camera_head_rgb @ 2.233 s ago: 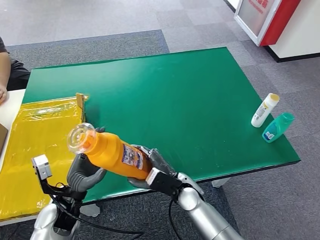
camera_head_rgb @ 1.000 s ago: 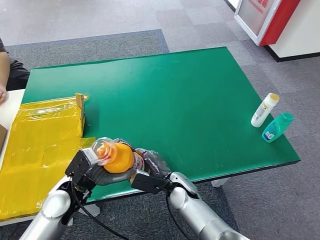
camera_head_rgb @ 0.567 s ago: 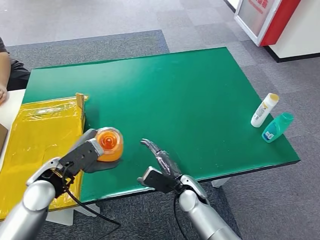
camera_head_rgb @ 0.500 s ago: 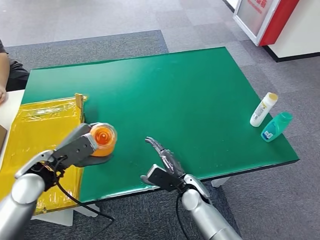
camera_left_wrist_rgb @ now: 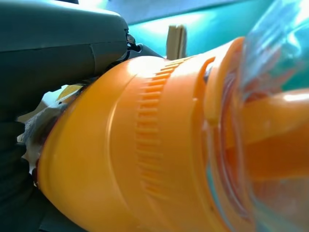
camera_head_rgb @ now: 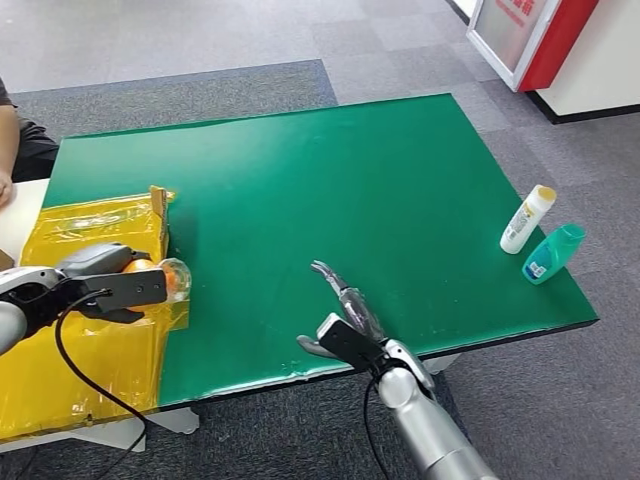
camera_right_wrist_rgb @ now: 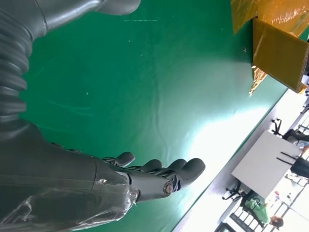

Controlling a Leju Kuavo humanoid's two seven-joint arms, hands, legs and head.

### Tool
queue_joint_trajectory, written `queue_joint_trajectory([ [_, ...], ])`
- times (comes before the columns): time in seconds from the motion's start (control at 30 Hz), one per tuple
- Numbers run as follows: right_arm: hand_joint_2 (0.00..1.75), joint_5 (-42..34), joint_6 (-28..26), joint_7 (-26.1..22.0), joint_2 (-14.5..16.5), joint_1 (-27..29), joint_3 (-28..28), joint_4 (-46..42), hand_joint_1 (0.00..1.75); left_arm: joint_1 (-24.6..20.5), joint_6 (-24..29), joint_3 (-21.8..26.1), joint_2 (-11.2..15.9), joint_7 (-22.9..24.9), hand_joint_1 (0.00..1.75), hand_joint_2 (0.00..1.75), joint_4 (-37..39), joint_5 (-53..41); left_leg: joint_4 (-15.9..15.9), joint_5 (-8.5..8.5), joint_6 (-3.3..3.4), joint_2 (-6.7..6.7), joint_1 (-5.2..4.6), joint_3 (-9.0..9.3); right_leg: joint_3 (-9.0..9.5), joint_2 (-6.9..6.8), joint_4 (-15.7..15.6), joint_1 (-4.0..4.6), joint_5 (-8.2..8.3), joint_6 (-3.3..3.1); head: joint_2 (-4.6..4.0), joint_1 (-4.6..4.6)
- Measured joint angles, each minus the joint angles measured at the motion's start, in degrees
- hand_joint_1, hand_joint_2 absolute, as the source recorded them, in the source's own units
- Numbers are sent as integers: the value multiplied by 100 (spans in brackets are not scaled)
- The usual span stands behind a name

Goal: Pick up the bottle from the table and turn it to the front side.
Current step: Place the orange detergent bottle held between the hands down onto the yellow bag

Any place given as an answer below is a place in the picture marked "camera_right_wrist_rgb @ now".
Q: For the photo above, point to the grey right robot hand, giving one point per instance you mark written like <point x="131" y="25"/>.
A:
<point x="60" y="169"/>

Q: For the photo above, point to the clear plastic wrap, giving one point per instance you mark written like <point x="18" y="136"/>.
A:
<point x="72" y="205"/>

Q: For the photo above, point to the ribbed grey right arm sleeve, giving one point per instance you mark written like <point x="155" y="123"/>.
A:
<point x="13" y="70"/>

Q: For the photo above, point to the green table mat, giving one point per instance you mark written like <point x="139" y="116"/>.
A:
<point x="133" y="96"/>

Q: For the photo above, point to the black office chair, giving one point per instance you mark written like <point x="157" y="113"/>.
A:
<point x="276" y="126"/>
<point x="233" y="192"/>

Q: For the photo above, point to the window with dark bars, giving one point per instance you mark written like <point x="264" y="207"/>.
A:
<point x="243" y="222"/>

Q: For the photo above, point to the white table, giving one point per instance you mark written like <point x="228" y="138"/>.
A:
<point x="263" y="163"/>

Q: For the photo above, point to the cardboard box with yellow tape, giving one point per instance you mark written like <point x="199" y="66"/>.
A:
<point x="277" y="51"/>

